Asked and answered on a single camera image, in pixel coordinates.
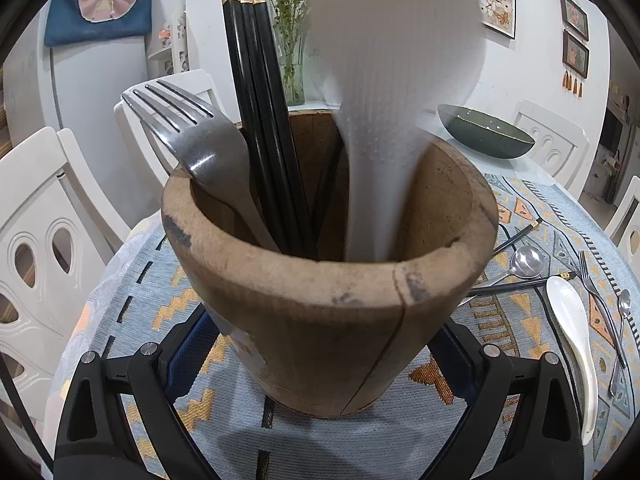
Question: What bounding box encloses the metal fork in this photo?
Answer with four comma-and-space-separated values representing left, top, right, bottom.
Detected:
577, 250, 628, 368
121, 79, 281, 253

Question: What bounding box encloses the black cable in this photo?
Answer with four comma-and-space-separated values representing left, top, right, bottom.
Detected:
0, 360, 53, 468

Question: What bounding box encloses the green glass vase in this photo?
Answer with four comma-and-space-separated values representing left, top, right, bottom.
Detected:
277, 35, 307, 107

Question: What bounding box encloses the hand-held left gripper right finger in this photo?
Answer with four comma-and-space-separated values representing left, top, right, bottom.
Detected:
425, 315, 586, 480

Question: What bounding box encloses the blue patterned table mat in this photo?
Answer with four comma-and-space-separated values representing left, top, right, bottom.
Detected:
42, 172, 640, 480

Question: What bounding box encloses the black chopstick gold band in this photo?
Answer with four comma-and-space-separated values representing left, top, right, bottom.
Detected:
219, 0, 301, 258
467, 271, 577, 297
236, 0, 311, 260
249, 0, 321, 261
492, 219, 543, 256

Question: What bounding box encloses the white dotted rice paddle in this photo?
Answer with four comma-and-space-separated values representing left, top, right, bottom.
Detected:
306, 0, 488, 263

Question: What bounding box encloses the white refrigerator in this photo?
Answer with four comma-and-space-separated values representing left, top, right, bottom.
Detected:
2, 10, 151, 161

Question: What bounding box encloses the white ceramic spoon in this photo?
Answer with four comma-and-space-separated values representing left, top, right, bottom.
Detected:
546, 276, 598, 446

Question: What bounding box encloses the white corner shelf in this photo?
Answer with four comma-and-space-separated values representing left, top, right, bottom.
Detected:
147, 10, 191, 78

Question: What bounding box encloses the dried flower bunch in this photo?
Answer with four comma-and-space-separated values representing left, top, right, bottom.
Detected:
260, 0, 321, 61

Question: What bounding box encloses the small metal spoon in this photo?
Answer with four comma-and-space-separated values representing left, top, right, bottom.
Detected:
607, 289, 632, 397

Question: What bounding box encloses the wooden utensil holder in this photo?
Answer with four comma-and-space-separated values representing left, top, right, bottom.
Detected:
161, 112, 500, 418

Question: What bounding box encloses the large metal spoon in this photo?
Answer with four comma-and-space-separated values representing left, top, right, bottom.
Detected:
457, 246, 547, 306

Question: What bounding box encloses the dark green bowl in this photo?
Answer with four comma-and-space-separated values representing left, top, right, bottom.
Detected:
436, 104, 536, 161

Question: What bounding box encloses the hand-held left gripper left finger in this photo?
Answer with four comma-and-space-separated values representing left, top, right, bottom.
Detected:
54, 304, 236, 480

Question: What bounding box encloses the white wooden chair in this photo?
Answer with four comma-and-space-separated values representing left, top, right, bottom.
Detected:
114, 69, 241, 191
512, 100, 591, 188
0, 126, 133, 421
602, 175, 640, 256

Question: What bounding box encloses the blue refrigerator cover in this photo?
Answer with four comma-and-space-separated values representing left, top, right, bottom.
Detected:
44, 0, 153, 48

